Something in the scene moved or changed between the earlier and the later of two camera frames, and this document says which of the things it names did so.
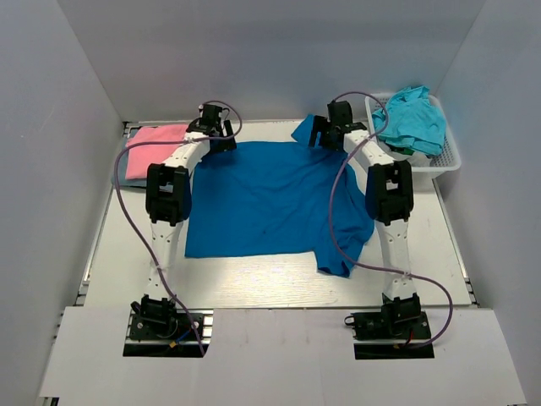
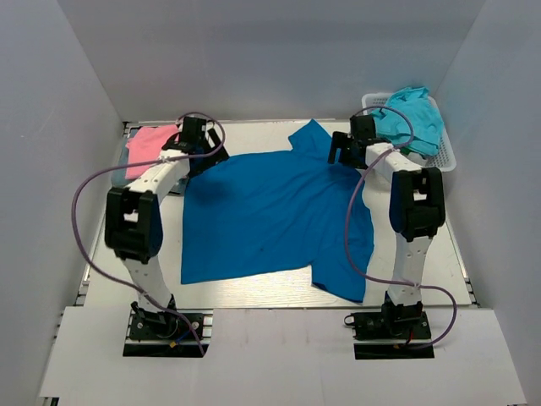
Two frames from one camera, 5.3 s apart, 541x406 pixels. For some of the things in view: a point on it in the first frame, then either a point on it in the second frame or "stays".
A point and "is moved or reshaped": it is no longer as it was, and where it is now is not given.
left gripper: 226,145 -> 217,156
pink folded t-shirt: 139,156 stays
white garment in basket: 417,160 stays
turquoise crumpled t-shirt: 411,120 stays
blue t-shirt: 279,197 is moved or reshaped
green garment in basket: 403,150 stays
